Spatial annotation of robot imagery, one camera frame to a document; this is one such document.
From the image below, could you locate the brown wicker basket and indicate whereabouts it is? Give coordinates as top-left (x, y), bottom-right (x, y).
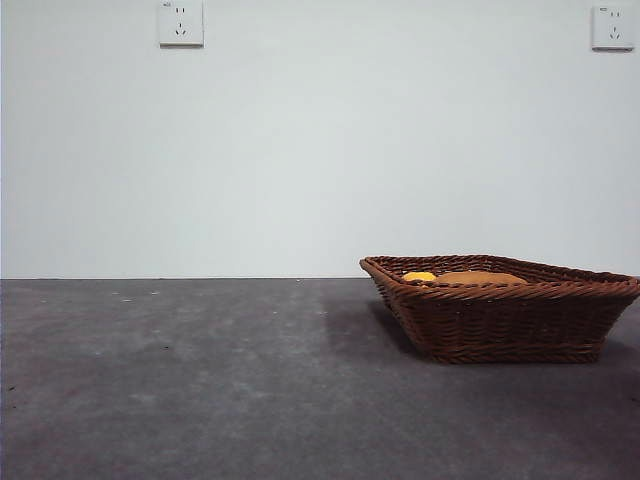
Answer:
top-left (358, 254), bottom-right (640, 365)

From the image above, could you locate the brown potato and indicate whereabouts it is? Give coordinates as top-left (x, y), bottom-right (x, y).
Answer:
top-left (433, 269), bottom-right (529, 287)

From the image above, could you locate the white wall socket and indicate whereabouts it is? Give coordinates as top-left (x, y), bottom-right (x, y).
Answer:
top-left (590, 4), bottom-right (636, 52)
top-left (158, 0), bottom-right (205, 49)

